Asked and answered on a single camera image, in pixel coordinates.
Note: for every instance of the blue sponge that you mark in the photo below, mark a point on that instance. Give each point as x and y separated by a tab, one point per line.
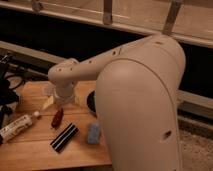
94	133

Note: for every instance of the dark red pepper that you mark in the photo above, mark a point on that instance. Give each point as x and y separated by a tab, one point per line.
57	118

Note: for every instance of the wooden table board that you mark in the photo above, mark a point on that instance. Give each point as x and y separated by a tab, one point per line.
31	150

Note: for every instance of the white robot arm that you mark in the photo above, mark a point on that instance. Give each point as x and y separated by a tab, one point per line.
135	100

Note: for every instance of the dark ceramic bowl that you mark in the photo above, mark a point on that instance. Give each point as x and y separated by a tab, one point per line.
91	103

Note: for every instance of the black white striped block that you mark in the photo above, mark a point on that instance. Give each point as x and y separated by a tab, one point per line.
64	137

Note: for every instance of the translucent plastic cup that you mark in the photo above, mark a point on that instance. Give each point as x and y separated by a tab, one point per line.
48	90

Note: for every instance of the metal window frame rail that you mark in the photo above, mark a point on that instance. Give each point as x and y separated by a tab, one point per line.
189	21

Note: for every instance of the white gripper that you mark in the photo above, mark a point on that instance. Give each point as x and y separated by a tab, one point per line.
63	95

